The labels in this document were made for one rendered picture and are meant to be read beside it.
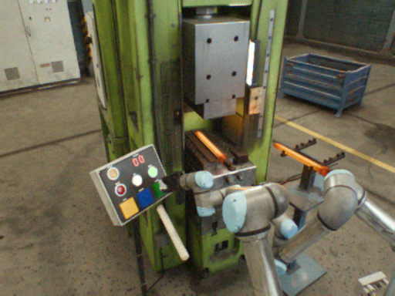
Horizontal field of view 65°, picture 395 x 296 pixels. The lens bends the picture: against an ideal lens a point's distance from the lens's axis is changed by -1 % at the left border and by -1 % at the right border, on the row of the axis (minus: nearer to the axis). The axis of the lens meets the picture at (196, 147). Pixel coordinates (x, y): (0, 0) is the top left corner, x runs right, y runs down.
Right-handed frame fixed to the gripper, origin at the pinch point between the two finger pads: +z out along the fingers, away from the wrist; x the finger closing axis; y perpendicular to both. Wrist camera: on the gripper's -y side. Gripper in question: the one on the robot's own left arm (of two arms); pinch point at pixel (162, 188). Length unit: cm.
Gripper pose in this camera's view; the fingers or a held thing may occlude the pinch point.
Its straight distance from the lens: 160.2
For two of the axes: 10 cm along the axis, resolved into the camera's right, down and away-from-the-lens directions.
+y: -3.8, -9.2, -1.4
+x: -6.6, 3.7, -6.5
